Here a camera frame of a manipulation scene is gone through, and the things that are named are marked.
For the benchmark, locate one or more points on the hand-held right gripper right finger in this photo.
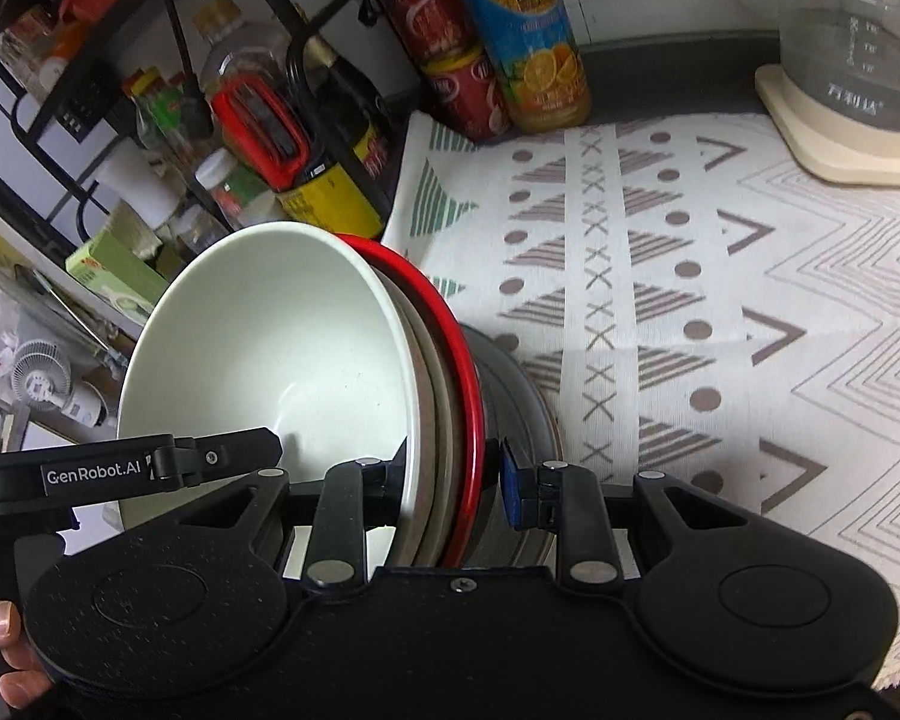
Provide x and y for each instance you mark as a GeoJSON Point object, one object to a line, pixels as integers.
{"type": "Point", "coordinates": [508, 487]}

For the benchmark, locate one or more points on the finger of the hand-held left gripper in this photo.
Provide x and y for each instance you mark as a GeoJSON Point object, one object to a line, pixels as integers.
{"type": "Point", "coordinates": [232, 454]}

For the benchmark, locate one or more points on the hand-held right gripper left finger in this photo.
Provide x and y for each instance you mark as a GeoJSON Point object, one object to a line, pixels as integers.
{"type": "Point", "coordinates": [341, 525]}

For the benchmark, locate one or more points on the white plate with block print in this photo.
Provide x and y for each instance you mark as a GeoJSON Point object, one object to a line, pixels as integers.
{"type": "Point", "coordinates": [499, 397]}

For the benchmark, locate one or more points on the beige bowl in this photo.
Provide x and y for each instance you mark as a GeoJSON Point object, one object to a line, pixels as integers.
{"type": "Point", "coordinates": [433, 420]}

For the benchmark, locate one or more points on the red-rimmed bowl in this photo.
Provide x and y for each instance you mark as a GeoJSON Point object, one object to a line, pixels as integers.
{"type": "Point", "coordinates": [465, 390]}

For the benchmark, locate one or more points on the pale green bowl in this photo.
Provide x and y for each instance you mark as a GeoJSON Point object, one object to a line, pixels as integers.
{"type": "Point", "coordinates": [270, 330]}

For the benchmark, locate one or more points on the small white fan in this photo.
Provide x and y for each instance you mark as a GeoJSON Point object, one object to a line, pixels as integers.
{"type": "Point", "coordinates": [41, 379]}

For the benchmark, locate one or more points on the green carton box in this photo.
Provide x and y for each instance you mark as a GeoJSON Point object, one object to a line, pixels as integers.
{"type": "Point", "coordinates": [116, 270]}

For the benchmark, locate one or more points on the white-lidded jar with green label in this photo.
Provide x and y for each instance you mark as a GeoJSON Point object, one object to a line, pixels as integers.
{"type": "Point", "coordinates": [232, 187]}

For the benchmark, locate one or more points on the patterned table mat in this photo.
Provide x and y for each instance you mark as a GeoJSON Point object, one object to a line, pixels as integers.
{"type": "Point", "coordinates": [720, 315]}

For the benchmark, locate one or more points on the dark bottle with yellow label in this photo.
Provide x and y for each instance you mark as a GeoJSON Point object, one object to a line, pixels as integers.
{"type": "Point", "coordinates": [337, 187]}

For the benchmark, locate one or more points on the white plastic jar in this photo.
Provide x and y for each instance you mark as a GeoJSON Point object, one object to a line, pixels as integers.
{"type": "Point", "coordinates": [139, 180]}

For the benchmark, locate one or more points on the yellow-capped seasoning bottle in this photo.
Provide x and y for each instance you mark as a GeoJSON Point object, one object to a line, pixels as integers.
{"type": "Point", "coordinates": [157, 109]}

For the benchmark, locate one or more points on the black metal rack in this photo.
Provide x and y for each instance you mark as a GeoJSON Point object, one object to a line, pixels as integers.
{"type": "Point", "coordinates": [37, 112]}

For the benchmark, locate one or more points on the red drink can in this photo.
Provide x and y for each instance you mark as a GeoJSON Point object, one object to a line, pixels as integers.
{"type": "Point", "coordinates": [465, 94]}
{"type": "Point", "coordinates": [424, 11]}

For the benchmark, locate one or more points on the clear plastic bottle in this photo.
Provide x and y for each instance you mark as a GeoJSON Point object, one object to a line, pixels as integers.
{"type": "Point", "coordinates": [244, 49]}

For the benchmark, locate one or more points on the orange juice bottle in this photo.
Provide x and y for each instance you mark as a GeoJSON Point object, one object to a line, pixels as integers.
{"type": "Point", "coordinates": [525, 37]}

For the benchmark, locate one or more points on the cream kettle base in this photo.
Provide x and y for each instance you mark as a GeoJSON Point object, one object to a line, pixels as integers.
{"type": "Point", "coordinates": [810, 142]}

